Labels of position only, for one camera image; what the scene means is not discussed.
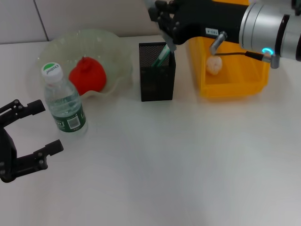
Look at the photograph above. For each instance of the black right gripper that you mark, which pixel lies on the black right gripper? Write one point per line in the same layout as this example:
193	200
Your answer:
211	18

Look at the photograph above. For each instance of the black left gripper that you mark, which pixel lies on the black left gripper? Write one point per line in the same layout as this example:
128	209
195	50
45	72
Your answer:
7	155

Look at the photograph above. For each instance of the clear water bottle green label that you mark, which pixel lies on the clear water bottle green label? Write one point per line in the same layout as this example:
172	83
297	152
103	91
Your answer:
67	110

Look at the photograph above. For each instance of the green toothbrush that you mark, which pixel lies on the green toothbrush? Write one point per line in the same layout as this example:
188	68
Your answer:
161	57

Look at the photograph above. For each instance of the red-orange knitted orange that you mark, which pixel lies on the red-orange knitted orange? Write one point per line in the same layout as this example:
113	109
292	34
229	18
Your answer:
87	77

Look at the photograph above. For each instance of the white paper ball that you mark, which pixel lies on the white paper ball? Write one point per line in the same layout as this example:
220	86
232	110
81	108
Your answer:
214	66

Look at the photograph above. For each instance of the green glass fruit plate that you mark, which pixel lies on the green glass fruit plate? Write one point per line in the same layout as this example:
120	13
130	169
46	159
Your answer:
105	49

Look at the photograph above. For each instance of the black mesh pen holder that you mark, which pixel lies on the black mesh pen holder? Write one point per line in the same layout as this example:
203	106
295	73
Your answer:
157	82

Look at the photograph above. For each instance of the yellow plastic bin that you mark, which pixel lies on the yellow plastic bin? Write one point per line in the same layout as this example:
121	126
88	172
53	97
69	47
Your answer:
235	77

